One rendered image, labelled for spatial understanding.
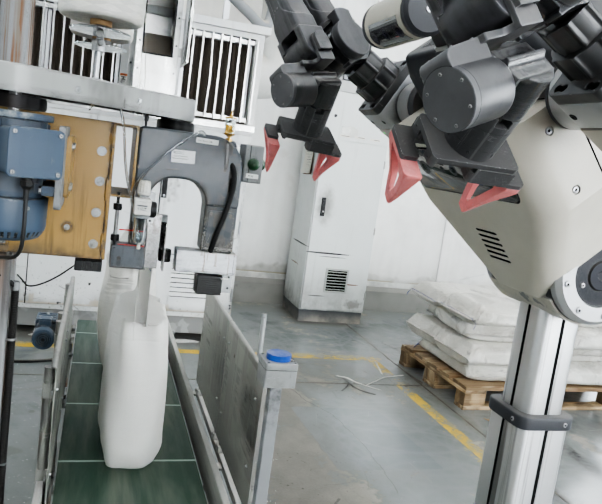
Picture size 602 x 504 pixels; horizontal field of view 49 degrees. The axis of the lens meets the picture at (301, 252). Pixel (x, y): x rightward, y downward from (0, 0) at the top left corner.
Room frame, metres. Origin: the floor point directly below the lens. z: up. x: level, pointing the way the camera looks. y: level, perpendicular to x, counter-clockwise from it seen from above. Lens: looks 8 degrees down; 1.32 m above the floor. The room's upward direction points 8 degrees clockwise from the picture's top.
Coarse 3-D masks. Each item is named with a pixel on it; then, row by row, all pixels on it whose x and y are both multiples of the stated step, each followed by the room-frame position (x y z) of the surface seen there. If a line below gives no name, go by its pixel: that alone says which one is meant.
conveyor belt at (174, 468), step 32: (96, 320) 3.20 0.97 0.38; (96, 352) 2.72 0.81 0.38; (96, 384) 2.36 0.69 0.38; (64, 416) 2.05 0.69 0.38; (96, 416) 2.08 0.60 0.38; (64, 448) 1.83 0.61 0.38; (96, 448) 1.86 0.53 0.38; (160, 448) 1.92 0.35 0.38; (64, 480) 1.66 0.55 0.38; (96, 480) 1.68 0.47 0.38; (128, 480) 1.70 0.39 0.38; (160, 480) 1.73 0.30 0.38; (192, 480) 1.75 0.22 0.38
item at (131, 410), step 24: (144, 288) 1.83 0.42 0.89; (120, 312) 1.83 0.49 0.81; (144, 312) 1.75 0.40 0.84; (120, 336) 1.76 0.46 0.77; (144, 336) 1.76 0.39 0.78; (120, 360) 1.74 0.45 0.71; (144, 360) 1.75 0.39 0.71; (120, 384) 1.73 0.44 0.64; (144, 384) 1.74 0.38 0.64; (120, 408) 1.73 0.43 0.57; (144, 408) 1.74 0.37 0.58; (120, 432) 1.73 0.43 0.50; (144, 432) 1.75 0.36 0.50; (120, 456) 1.74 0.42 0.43; (144, 456) 1.76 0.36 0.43
